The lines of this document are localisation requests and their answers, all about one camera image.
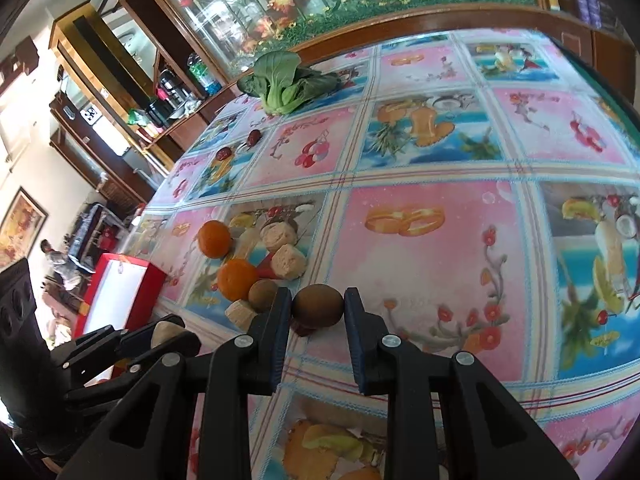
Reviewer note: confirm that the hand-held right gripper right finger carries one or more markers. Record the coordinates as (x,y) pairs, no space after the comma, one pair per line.
(352,320)

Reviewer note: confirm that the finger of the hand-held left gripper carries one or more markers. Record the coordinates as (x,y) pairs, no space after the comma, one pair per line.
(170,347)
(135,340)

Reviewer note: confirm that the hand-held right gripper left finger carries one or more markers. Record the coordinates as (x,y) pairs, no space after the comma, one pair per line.
(282,320)

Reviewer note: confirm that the brown kiwi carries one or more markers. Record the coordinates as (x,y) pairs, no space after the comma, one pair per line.
(262,294)
(317,305)

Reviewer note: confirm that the red shallow box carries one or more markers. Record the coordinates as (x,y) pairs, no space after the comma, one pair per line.
(145,300)

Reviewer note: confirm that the orange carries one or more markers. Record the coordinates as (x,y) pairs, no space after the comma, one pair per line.
(215,239)
(237,280)

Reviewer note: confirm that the fruit print tablecloth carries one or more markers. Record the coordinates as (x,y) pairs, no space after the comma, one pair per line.
(425,260)

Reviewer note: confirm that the table with dark cloth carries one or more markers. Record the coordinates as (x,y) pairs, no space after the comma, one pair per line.
(87,235)

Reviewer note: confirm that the green bag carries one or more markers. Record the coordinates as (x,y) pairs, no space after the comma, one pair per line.
(136,117)

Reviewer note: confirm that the short black thermos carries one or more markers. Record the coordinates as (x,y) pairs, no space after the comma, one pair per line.
(159,114)

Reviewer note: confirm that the green bok choy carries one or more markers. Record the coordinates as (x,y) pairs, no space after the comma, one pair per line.
(280,80)

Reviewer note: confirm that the tall black thermos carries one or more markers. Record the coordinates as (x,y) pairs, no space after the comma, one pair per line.
(172,90)

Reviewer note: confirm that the green water bottle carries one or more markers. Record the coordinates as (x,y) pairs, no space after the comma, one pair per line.
(202,75)

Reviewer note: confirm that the wooden pillar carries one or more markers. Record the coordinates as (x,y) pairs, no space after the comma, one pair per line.
(100,55)

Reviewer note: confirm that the wooden low cabinet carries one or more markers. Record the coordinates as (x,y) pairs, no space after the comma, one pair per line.
(450,22)

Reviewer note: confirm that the purple bottle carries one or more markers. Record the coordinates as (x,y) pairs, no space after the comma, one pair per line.
(580,2)
(593,5)

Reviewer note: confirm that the framed wall painting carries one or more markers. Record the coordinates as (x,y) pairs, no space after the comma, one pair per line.
(20,227)

